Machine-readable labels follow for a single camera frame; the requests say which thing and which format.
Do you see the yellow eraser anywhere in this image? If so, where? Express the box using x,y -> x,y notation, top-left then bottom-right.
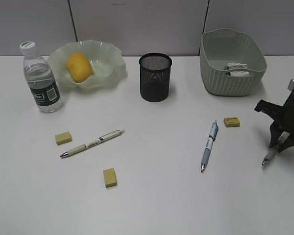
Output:
223,117 -> 241,128
103,168 -> 118,188
55,132 -> 73,145

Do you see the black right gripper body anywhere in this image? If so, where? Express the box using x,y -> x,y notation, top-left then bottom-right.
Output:
254,79 -> 294,134

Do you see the pale green woven basket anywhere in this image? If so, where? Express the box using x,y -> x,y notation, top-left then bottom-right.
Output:
200,28 -> 267,96

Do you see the black mesh pen holder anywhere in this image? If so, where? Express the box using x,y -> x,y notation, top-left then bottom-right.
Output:
139,52 -> 172,102

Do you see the yellow mango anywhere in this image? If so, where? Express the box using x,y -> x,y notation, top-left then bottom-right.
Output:
66,52 -> 94,83

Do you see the grey white ballpoint pen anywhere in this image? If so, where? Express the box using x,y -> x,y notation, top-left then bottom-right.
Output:
262,132 -> 290,166

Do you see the beige ballpoint pen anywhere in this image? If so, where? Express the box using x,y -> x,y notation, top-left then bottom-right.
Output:
60,130 -> 125,159

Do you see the white waste paper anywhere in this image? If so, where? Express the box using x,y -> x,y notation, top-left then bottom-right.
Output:
224,63 -> 249,77

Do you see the light blue ballpoint pen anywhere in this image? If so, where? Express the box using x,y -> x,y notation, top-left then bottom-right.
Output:
200,120 -> 219,173

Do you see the yellow eraser right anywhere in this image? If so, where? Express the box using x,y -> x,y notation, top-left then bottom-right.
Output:
223,117 -> 241,128

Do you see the pale green wavy plate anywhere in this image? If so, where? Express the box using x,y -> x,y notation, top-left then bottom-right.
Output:
47,40 -> 126,89

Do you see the yellow eraser left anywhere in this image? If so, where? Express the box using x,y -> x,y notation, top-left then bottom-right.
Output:
55,132 -> 73,145

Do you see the clear water bottle green label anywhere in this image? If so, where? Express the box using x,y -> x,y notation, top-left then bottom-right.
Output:
20,41 -> 63,113

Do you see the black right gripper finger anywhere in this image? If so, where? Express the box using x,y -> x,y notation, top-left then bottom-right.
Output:
269,124 -> 284,148
276,132 -> 294,153

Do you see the yellow eraser front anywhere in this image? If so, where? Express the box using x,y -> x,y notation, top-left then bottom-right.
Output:
103,168 -> 118,188

